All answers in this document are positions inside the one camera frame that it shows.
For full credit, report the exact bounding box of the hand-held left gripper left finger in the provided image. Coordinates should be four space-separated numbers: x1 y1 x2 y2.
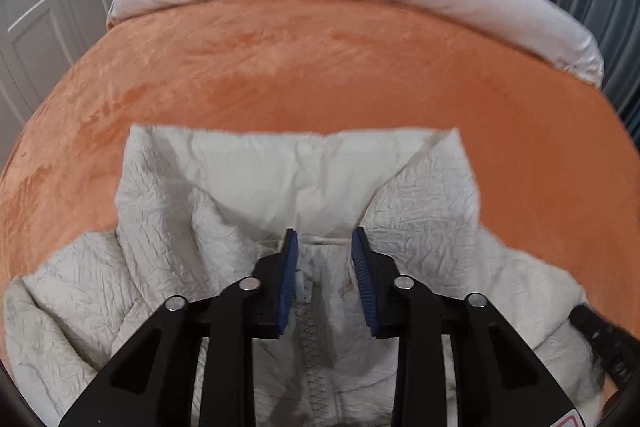
59 228 299 427

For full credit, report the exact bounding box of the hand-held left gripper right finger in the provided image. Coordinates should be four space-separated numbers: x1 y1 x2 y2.
351 228 587 427

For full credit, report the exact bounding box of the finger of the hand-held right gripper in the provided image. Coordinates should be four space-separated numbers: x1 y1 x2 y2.
570 304 640 389

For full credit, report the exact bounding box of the white quilted zip jacket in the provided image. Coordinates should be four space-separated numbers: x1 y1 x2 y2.
2 125 603 427

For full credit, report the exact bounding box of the orange plush blanket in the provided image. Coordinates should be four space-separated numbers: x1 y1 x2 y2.
0 0 632 413

